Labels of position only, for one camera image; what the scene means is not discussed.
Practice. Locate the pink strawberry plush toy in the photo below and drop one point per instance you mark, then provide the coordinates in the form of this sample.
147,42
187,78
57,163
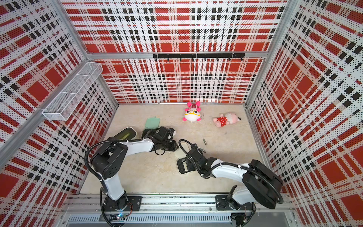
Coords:
228,118

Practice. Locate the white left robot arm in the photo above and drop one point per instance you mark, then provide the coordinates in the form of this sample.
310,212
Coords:
104,160

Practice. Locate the pink owl plush toy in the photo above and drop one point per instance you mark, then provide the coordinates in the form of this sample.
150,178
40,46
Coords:
192,112

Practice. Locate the green oval tray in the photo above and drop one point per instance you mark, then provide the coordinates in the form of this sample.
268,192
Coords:
126,134

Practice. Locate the green nail kit case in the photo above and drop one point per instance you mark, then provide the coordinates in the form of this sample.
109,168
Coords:
152,123

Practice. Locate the cream nail kit case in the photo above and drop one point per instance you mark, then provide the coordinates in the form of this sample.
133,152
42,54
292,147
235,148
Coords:
185,165

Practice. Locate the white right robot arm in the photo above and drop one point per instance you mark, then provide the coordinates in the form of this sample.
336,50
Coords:
261,184

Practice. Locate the clear wall shelf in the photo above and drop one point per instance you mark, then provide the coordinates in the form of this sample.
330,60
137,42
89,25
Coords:
66,101

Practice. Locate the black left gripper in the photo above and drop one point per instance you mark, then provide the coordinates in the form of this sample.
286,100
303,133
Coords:
174,147

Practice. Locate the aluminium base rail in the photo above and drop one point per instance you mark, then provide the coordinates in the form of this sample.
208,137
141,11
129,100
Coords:
183,210

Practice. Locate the black hook rail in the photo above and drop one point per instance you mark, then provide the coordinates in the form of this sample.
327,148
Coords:
199,56

